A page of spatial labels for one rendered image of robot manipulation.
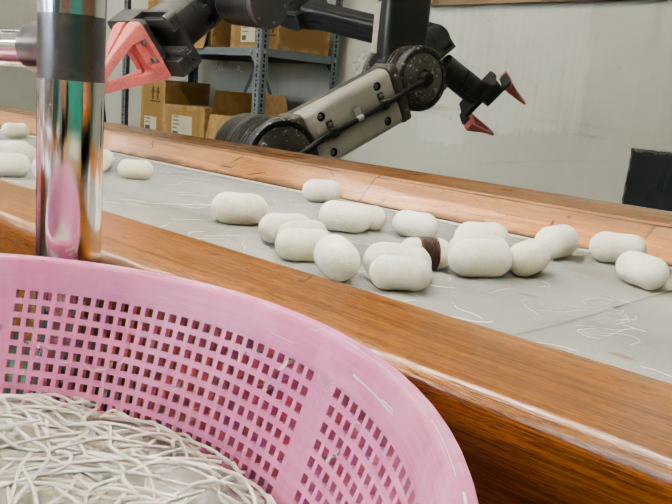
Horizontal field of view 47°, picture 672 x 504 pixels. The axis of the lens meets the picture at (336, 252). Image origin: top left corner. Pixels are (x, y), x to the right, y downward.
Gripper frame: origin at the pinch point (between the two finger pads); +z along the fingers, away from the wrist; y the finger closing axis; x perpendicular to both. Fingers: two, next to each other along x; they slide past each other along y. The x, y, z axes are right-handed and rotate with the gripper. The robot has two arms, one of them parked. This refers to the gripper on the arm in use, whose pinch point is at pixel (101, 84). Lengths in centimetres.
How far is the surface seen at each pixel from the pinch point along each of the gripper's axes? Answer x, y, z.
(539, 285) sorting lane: 3, 55, 8
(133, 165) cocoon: 3.2, 12.2, 6.8
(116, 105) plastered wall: 150, -365, -153
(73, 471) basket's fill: -15, 59, 31
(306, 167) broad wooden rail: 11.3, 20.7, -4.5
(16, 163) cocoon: -3.0, 9.8, 14.5
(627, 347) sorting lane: -1, 63, 13
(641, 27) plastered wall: 104, -32, -174
